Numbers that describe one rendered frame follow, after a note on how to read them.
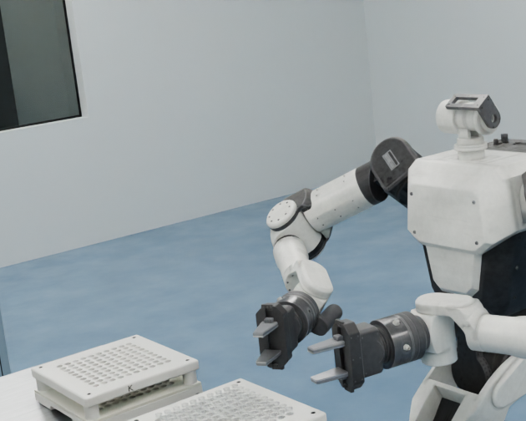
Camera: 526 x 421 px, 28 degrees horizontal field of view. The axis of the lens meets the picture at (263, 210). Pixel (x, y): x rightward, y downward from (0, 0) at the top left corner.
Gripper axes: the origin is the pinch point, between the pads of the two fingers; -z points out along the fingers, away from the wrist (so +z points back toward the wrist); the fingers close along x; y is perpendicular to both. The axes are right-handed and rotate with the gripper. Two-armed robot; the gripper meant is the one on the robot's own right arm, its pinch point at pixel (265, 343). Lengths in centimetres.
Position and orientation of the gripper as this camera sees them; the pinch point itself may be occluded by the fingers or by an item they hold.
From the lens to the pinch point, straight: 191.3
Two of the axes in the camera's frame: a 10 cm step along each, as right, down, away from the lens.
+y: -9.2, 0.2, 3.8
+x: 1.1, 9.7, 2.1
